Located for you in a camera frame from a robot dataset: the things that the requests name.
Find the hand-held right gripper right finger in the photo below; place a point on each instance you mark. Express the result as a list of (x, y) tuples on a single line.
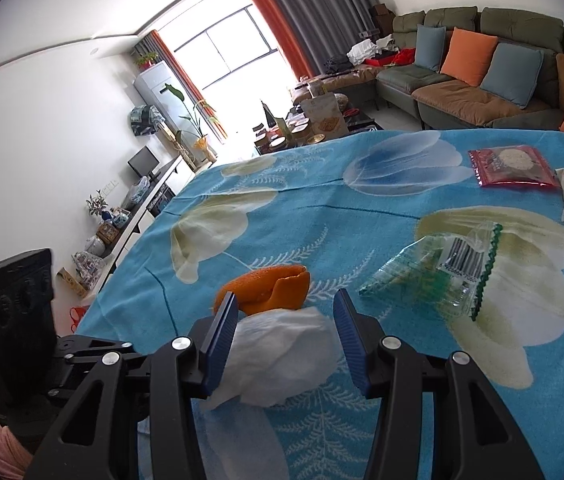
[(349, 345)]

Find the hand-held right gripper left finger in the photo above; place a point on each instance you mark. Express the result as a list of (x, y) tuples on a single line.
[(222, 340)]

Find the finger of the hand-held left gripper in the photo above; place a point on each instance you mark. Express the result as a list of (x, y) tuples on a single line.
[(79, 364), (97, 345)]

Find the white tissue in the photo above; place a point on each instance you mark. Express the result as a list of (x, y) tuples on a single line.
[(282, 355)]

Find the red plastic bag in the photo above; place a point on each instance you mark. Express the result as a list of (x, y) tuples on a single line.
[(78, 317)]

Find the small cardboard box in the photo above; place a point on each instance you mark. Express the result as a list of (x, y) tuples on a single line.
[(72, 282)]

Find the orange peel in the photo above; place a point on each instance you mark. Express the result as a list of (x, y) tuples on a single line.
[(262, 285)]

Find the clear green plastic wrapper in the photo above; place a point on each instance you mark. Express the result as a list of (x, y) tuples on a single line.
[(426, 280)]

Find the blue white porcelain jar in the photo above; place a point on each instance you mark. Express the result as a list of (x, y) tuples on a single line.
[(119, 217)]

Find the blue floral blanket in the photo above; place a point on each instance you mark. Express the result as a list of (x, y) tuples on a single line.
[(312, 220)]

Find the white tv cabinet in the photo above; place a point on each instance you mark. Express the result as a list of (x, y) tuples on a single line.
[(142, 220)]

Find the small plant in blue vase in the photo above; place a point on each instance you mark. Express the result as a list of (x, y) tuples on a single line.
[(98, 206)]

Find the clear plastic bag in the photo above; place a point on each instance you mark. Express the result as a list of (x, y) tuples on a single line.
[(138, 191)]

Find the black monitor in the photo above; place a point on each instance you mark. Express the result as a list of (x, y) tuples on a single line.
[(143, 161)]

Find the wooden plant stand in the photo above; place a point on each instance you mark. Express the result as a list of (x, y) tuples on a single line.
[(182, 150)]

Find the dark coffee table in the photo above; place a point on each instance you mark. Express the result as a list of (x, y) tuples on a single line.
[(282, 140)]

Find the tall green leafy plant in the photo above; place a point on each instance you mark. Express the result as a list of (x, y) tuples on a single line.
[(197, 115)]

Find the blue patterned bag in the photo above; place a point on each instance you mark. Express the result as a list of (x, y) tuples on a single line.
[(146, 120)]

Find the beige snack bag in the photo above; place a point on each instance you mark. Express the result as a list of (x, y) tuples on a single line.
[(324, 116)]

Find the red snack packet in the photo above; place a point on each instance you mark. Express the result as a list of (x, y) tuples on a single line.
[(511, 165)]

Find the white standing air conditioner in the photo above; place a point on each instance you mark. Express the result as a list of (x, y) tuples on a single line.
[(159, 95)]

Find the narrow orange curtain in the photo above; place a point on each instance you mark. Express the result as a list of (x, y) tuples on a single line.
[(187, 85)]

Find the large window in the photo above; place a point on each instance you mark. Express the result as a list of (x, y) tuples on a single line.
[(232, 70)]

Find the brown sofa seat pad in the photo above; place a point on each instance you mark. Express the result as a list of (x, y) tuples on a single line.
[(471, 97)]

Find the small potted plant red pot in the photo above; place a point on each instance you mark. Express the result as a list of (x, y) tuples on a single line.
[(146, 60)]

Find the pile of clothes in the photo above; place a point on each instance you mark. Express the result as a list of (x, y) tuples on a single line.
[(366, 52)]

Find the narrow grey curtain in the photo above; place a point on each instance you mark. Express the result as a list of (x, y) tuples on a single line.
[(146, 46)]

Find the small blue cushion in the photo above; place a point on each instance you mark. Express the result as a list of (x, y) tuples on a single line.
[(430, 47)]

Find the large blue cushion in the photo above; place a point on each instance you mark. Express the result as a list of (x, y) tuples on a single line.
[(511, 75)]

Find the wide orange curtain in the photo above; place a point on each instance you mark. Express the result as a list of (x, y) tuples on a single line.
[(277, 25)]

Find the dark brown bag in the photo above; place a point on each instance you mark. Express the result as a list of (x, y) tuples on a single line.
[(383, 19)]

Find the wide grey curtain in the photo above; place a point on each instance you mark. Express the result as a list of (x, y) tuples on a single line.
[(322, 15)]

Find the green sofa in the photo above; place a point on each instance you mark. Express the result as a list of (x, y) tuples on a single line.
[(511, 22)]

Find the small picture frame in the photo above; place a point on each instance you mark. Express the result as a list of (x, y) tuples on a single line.
[(108, 232)]

